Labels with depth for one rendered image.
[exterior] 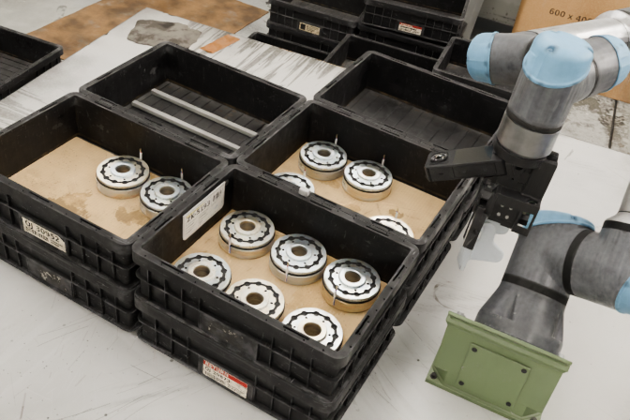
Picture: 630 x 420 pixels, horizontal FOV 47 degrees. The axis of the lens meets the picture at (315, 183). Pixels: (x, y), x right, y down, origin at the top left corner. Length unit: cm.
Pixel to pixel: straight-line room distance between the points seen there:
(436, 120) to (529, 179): 83
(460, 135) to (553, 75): 88
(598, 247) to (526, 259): 12
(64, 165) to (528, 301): 94
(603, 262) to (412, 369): 40
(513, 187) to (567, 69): 19
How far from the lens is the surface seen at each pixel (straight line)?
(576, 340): 157
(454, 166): 102
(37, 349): 140
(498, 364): 130
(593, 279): 126
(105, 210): 145
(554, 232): 130
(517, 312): 128
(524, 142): 97
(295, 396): 120
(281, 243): 135
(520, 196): 103
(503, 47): 109
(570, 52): 93
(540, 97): 94
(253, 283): 127
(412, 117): 181
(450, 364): 134
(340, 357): 109
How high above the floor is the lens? 177
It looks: 38 degrees down
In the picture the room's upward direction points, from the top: 9 degrees clockwise
